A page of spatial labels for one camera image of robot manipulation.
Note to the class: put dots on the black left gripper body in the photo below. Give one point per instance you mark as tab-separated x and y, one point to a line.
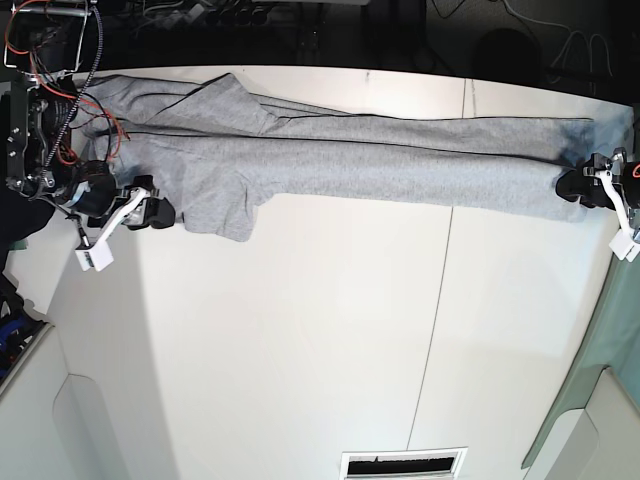
625	181

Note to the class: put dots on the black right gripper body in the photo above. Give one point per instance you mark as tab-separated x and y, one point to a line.
95	193

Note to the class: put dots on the grey t-shirt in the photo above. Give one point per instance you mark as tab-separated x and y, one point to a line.
218	152

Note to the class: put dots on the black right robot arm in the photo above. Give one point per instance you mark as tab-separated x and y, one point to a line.
56	47

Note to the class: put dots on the dark navy cloth pile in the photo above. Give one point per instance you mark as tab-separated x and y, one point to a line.
19	217

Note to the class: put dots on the white vent grille slot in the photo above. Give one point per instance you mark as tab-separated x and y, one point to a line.
414	464

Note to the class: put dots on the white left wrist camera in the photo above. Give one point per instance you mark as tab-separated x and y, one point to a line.
624	247

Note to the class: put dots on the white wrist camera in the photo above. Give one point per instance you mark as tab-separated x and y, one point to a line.
624	247
96	257

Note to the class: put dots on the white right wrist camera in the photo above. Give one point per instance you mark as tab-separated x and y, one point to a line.
96	257

